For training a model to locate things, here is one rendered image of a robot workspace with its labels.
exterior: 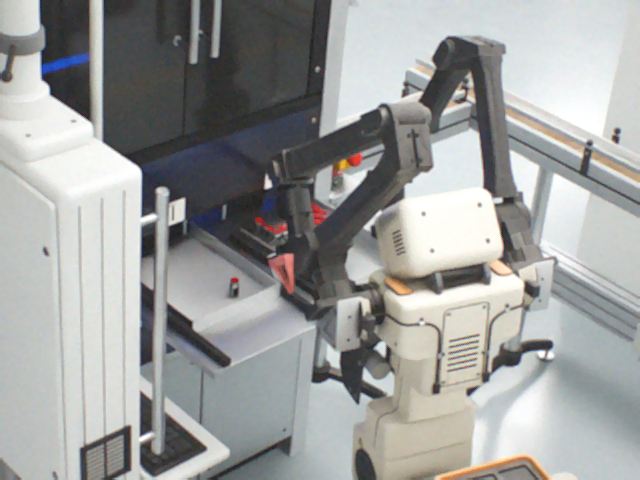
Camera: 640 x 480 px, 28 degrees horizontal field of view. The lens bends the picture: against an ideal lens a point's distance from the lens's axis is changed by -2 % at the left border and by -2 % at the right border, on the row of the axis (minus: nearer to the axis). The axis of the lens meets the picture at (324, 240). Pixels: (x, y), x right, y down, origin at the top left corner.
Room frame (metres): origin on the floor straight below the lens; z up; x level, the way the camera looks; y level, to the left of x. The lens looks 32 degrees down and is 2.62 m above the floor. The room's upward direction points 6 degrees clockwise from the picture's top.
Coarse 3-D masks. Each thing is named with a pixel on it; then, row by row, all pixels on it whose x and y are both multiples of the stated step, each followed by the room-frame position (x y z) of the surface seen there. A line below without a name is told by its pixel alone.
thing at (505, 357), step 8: (504, 344) 3.46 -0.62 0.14; (520, 344) 3.49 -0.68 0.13; (528, 344) 3.50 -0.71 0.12; (536, 344) 3.53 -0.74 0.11; (544, 344) 3.56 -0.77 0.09; (552, 344) 3.60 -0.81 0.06; (504, 352) 3.43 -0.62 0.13; (512, 352) 3.43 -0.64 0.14; (520, 352) 3.44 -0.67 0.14; (544, 352) 3.61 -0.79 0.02; (552, 352) 3.62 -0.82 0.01; (496, 360) 3.39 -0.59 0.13; (504, 360) 3.40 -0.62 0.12; (512, 360) 3.41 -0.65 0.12; (520, 360) 3.43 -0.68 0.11; (544, 360) 3.58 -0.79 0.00; (496, 368) 3.37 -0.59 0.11; (472, 392) 3.30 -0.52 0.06
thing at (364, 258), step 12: (324, 204) 2.93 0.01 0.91; (240, 228) 2.77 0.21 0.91; (252, 240) 2.73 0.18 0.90; (360, 240) 2.82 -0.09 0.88; (372, 240) 2.81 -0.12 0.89; (348, 252) 2.76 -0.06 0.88; (360, 252) 2.76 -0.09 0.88; (372, 252) 2.77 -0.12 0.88; (348, 264) 2.70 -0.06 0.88; (360, 264) 2.71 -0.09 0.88; (372, 264) 2.71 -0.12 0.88; (348, 276) 2.65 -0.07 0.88; (360, 276) 2.65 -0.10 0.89
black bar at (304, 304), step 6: (228, 246) 2.70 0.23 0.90; (246, 258) 2.66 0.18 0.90; (282, 288) 2.54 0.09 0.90; (282, 294) 2.54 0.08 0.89; (288, 294) 2.53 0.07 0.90; (294, 294) 2.52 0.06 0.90; (294, 300) 2.51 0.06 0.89; (300, 300) 2.50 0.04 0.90; (306, 300) 2.50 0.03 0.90; (300, 306) 2.50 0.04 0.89; (306, 306) 2.48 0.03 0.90
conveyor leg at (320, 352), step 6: (336, 204) 3.25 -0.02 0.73; (318, 336) 3.25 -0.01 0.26; (318, 342) 3.25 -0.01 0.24; (324, 342) 3.25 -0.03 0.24; (318, 348) 3.25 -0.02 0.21; (324, 348) 3.25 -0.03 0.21; (318, 354) 3.25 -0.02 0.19; (324, 354) 3.25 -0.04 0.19; (318, 360) 3.25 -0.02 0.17; (324, 360) 3.25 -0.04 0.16; (318, 366) 3.25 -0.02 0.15; (324, 366) 3.26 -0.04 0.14
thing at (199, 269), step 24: (192, 240) 2.74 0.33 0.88; (216, 240) 2.70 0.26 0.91; (144, 264) 2.61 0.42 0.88; (168, 264) 2.62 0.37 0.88; (192, 264) 2.63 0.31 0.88; (216, 264) 2.64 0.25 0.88; (240, 264) 2.64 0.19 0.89; (144, 288) 2.48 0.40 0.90; (168, 288) 2.52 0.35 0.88; (192, 288) 2.53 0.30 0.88; (216, 288) 2.54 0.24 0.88; (240, 288) 2.55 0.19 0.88; (264, 288) 2.56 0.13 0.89; (192, 312) 2.44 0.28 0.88; (216, 312) 2.40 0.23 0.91; (240, 312) 2.45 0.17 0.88
